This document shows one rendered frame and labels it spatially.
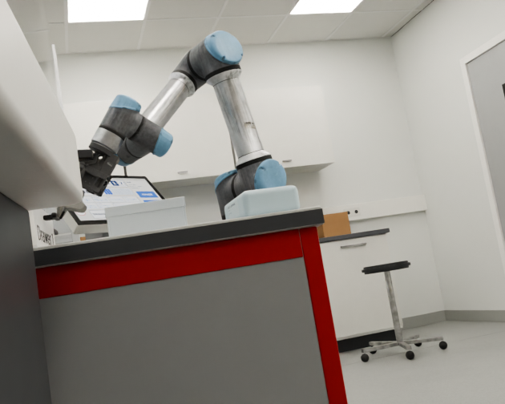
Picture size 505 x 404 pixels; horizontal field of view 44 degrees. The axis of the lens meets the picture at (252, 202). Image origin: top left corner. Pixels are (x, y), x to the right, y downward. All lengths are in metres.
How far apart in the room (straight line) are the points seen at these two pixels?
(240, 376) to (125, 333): 0.18
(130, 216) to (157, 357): 0.22
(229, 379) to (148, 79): 4.84
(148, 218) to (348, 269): 4.10
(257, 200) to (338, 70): 5.25
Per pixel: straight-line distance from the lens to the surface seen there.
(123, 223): 1.01
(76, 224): 2.38
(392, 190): 6.12
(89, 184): 1.68
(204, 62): 1.97
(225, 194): 1.99
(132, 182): 2.78
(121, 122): 1.70
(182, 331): 0.97
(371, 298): 5.12
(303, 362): 1.00
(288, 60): 6.06
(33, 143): 0.56
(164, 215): 1.01
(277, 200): 1.01
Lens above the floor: 0.66
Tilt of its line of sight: 7 degrees up
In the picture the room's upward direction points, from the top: 9 degrees counter-clockwise
